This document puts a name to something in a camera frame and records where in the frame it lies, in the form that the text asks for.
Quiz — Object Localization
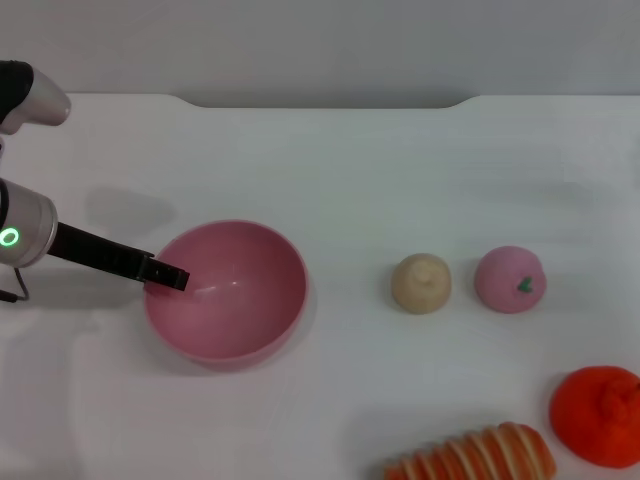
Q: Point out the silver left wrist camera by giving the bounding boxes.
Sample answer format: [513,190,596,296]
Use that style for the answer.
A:
[0,59,73,136]

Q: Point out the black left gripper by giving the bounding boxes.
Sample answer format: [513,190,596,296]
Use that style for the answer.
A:
[48,221,192,293]

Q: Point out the striped orange toy bread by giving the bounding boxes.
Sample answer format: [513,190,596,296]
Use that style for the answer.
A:
[382,422,558,480]

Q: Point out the beige toy bun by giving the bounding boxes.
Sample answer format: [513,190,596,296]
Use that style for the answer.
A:
[390,252,454,316]

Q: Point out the pink toy peach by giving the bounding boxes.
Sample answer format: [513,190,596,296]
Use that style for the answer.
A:
[473,244,548,315]

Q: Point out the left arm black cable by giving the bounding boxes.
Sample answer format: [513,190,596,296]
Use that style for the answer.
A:
[0,266,30,303]

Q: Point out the pink plastic bowl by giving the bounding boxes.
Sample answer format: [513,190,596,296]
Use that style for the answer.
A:
[144,218,309,372]

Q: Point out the orange toy tangerine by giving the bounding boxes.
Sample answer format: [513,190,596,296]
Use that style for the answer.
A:
[549,365,640,470]

